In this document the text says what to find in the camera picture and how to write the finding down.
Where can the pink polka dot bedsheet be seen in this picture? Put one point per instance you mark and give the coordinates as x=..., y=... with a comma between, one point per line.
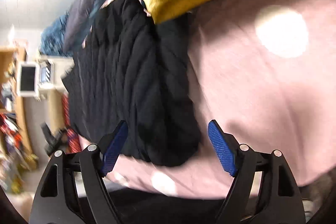
x=265, y=71

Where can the red patterned cloth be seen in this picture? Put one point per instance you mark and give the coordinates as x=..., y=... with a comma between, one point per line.
x=72, y=137

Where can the black quilted jacket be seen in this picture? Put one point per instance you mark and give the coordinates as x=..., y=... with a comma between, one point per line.
x=134, y=70

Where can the wooden wall shelf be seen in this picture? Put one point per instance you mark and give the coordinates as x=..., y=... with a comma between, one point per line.
x=12, y=105

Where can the white framed monitor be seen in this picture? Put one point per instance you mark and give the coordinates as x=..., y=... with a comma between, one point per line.
x=27, y=79

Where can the white cabinet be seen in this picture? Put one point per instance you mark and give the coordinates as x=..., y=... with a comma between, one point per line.
x=52, y=71

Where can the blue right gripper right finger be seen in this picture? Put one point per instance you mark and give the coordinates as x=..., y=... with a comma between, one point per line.
x=224, y=149

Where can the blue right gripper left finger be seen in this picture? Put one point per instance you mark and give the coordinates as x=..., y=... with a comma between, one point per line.
x=111, y=146

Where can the cardboard box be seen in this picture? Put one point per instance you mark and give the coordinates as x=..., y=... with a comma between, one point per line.
x=55, y=109

